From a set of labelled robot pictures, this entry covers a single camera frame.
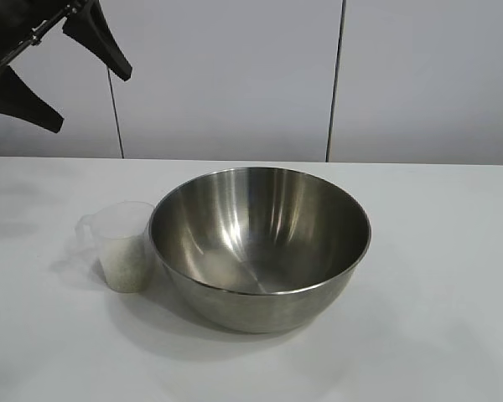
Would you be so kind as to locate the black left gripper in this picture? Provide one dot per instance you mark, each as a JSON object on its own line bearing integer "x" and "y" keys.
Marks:
{"x": 12, "y": 29}

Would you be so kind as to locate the translucent plastic measuring cup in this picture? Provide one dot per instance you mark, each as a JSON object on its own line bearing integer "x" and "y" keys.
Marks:
{"x": 121, "y": 218}

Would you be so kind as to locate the white rice grains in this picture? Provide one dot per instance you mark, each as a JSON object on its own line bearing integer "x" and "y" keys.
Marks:
{"x": 126, "y": 268}

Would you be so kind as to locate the stainless steel mixing bowl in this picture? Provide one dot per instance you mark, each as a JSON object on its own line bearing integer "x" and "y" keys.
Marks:
{"x": 260, "y": 251}

